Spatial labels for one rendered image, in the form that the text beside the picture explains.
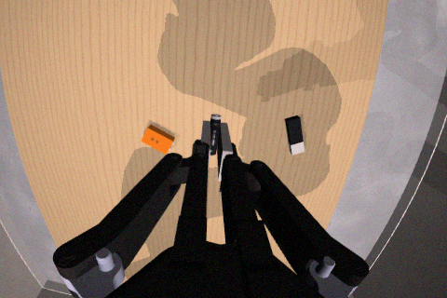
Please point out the black and white eraser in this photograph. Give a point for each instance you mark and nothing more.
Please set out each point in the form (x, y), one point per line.
(295, 134)

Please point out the black cylindrical battery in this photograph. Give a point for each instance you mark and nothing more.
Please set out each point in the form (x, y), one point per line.
(215, 122)

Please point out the orange nine-volt battery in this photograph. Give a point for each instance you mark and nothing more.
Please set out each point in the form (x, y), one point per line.
(158, 139)

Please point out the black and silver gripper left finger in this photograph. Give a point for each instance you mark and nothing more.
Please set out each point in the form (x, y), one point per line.
(92, 264)

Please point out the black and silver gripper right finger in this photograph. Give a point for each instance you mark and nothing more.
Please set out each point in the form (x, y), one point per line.
(321, 261)

